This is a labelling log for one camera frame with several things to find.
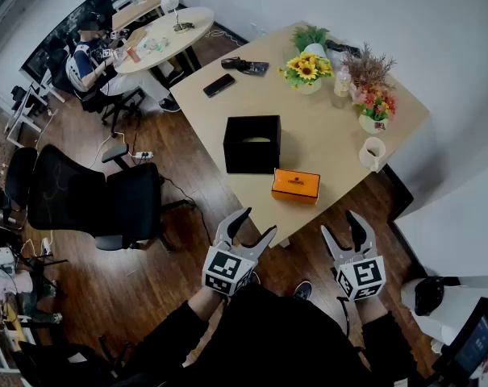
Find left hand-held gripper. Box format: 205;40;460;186
201;206;278;298

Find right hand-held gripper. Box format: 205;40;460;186
320;210;387;302

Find orange tissue box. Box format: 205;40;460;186
270;168;322;206

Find black square container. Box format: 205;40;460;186
222;114;282;175

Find person's right forearm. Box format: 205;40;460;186
358;295;426;387

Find person's left forearm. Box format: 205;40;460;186
124;285;228;382

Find white ceramic jug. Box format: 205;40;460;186
357;136;387;173

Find white bin with black bag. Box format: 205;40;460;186
400;275;463;330

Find person's black-clothed body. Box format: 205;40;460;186
118;282;390;387

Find colourful flowers in white pot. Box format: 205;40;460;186
351;84;398;135

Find black smartphone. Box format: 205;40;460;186
202;73;236;98

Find large black office chair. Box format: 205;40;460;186
27;142;190;253

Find clear plastic bottle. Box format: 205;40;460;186
332;65;352;98

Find black framed display screen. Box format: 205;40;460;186
432;296;488;387

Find dark flat packet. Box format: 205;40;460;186
240;60;270;77

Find black glasses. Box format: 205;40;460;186
220;56;247;72

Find dried brown flower bunch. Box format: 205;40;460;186
341;41;398;93

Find sunflower bouquet in pot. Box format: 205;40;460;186
277;52;335;96

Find green plant in white pot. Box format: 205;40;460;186
290;25;331;58

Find round white table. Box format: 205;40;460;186
113;6;215;88

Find white desk lamp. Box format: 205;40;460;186
160;0;193;35

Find small wooden desk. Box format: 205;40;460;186
111;0;164;31

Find white shelf unit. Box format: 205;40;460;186
0;309;38;375

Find white frame side desk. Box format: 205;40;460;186
3;79;67;149

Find large dark wall screen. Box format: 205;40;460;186
19;0;127;81

